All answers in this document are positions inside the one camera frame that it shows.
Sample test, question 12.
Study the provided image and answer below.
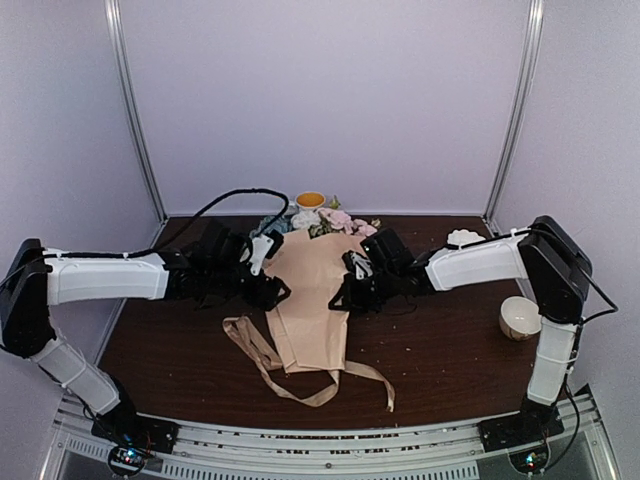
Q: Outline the white mug with orange inside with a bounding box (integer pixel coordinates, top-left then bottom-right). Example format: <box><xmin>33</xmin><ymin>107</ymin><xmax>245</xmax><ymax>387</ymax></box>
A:
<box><xmin>290</xmin><ymin>191</ymin><xmax>326</xmax><ymax>215</ymax></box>

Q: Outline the left circuit board with leds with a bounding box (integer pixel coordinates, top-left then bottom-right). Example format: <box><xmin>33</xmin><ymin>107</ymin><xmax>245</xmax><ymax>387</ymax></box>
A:
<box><xmin>107</xmin><ymin>446</ymin><xmax>149</xmax><ymax>477</ymax></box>

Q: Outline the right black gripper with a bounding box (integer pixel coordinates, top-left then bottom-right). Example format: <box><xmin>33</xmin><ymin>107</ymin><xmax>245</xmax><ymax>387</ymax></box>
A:
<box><xmin>330</xmin><ymin>266</ymin><xmax>400</xmax><ymax>314</ymax></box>

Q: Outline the left aluminium frame post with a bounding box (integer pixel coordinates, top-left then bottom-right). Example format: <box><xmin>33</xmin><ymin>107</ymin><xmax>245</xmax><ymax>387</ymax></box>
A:
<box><xmin>104</xmin><ymin>0</ymin><xmax>168</xmax><ymax>222</ymax></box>

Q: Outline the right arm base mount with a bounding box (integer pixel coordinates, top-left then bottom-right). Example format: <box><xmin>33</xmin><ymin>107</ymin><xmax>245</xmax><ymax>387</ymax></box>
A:
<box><xmin>478</xmin><ymin>398</ymin><xmax>565</xmax><ymax>452</ymax></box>

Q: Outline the circuit board with leds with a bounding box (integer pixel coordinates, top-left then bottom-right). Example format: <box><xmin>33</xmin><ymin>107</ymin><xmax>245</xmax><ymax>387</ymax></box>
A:
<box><xmin>107</xmin><ymin>446</ymin><xmax>149</xmax><ymax>477</ymax></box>
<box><xmin>509</xmin><ymin>449</ymin><xmax>550</xmax><ymax>475</ymax></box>

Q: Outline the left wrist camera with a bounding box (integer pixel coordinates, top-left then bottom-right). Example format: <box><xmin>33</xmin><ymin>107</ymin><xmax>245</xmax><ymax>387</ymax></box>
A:
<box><xmin>194</xmin><ymin>219</ymin><xmax>249</xmax><ymax>273</ymax></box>

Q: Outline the white scalloped dish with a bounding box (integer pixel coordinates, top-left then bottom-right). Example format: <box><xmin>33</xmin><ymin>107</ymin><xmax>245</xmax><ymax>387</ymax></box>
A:
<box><xmin>447</xmin><ymin>229</ymin><xmax>485</xmax><ymax>248</ymax></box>

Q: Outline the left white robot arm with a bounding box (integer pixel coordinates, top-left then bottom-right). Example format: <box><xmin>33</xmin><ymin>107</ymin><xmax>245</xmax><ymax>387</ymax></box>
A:
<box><xmin>1</xmin><ymin>231</ymin><xmax>291</xmax><ymax>444</ymax></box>

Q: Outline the aluminium frame post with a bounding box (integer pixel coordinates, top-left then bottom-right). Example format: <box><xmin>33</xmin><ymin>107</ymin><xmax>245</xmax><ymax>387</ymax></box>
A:
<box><xmin>104</xmin><ymin>0</ymin><xmax>168</xmax><ymax>222</ymax></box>
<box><xmin>483</xmin><ymin>0</ymin><xmax>545</xmax><ymax>231</ymax></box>

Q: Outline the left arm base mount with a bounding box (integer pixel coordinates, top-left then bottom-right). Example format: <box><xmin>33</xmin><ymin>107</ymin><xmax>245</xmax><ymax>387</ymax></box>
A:
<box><xmin>83</xmin><ymin>397</ymin><xmax>179</xmax><ymax>454</ymax></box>

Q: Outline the white fake flower bunch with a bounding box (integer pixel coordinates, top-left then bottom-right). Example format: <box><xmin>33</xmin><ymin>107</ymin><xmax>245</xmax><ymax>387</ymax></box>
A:
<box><xmin>291</xmin><ymin>210</ymin><xmax>321</xmax><ymax>230</ymax></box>

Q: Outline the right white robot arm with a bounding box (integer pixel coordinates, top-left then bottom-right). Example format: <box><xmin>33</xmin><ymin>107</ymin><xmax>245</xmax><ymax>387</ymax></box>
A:
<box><xmin>328</xmin><ymin>215</ymin><xmax>592</xmax><ymax>442</ymax></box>

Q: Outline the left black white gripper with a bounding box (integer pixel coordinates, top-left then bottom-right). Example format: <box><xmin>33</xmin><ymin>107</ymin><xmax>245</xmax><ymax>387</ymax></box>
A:
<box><xmin>207</xmin><ymin>264</ymin><xmax>292</xmax><ymax>312</ymax></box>

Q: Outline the right aluminium frame post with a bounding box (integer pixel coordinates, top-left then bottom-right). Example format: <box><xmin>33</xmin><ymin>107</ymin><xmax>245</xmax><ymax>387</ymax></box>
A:
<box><xmin>483</xmin><ymin>0</ymin><xmax>545</xmax><ymax>231</ymax></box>

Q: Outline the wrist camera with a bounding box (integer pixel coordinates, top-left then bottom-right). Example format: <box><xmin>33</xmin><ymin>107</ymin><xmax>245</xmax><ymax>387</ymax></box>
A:
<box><xmin>194</xmin><ymin>219</ymin><xmax>249</xmax><ymax>273</ymax></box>
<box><xmin>361</xmin><ymin>228</ymin><xmax>415</xmax><ymax>275</ymax></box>

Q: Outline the white round bowl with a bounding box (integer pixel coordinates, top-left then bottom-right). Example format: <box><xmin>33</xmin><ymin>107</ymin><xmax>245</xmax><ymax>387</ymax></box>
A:
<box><xmin>499</xmin><ymin>296</ymin><xmax>541</xmax><ymax>341</ymax></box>

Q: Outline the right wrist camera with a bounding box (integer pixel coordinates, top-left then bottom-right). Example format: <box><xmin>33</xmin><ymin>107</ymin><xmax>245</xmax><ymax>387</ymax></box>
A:
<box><xmin>361</xmin><ymin>228</ymin><xmax>415</xmax><ymax>275</ymax></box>

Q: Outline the beige ribbon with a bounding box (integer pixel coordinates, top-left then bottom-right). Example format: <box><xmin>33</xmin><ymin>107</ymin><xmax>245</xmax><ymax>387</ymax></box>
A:
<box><xmin>223</xmin><ymin>313</ymin><xmax>396</xmax><ymax>412</ymax></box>

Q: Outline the right circuit board with leds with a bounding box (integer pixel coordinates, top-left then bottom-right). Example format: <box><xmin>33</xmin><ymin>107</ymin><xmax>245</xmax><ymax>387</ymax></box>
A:
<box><xmin>509</xmin><ymin>449</ymin><xmax>550</xmax><ymax>475</ymax></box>

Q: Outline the front aluminium rail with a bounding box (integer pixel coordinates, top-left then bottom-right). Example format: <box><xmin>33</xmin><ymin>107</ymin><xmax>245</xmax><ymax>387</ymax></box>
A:
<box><xmin>47</xmin><ymin>394</ymin><xmax>617</xmax><ymax>480</ymax></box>

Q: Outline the green and tan wrapping paper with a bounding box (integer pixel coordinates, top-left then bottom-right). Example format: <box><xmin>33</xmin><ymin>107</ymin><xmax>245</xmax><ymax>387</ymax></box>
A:
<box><xmin>265</xmin><ymin>230</ymin><xmax>362</xmax><ymax>374</ymax></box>

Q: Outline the blue hydrangea fake flower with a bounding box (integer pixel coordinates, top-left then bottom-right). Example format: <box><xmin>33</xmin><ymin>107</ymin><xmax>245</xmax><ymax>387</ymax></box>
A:
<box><xmin>249</xmin><ymin>215</ymin><xmax>293</xmax><ymax>239</ymax></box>

